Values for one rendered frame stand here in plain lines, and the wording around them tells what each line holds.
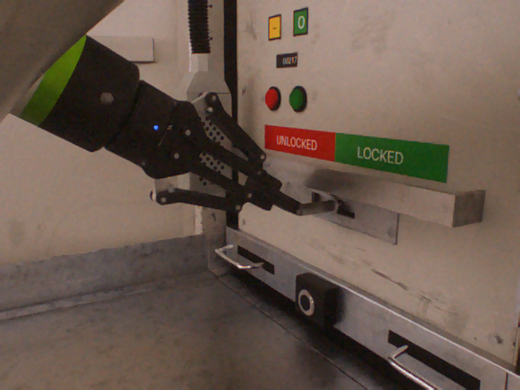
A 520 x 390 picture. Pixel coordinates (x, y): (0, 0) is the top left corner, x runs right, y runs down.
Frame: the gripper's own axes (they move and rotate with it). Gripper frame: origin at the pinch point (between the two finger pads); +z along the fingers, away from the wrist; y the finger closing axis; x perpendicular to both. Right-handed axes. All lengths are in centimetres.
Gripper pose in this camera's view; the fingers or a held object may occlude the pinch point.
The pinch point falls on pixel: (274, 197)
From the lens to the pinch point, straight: 56.3
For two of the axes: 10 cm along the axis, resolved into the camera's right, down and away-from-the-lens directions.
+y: -4.3, 9.0, -0.6
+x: 5.2, 1.9, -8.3
